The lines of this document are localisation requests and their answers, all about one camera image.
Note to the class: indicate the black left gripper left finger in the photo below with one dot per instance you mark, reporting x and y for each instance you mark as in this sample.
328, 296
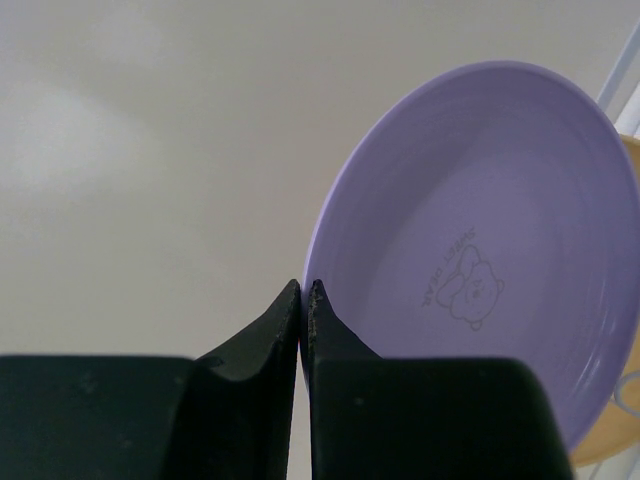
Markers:
224, 415

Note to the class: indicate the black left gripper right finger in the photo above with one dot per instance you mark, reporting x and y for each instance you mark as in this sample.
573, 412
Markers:
456, 418

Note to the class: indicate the purple plastic plate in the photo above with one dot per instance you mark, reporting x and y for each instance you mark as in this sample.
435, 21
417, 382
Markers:
492, 212

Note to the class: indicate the yellow plastic plate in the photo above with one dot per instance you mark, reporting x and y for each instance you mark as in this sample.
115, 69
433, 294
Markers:
617, 428

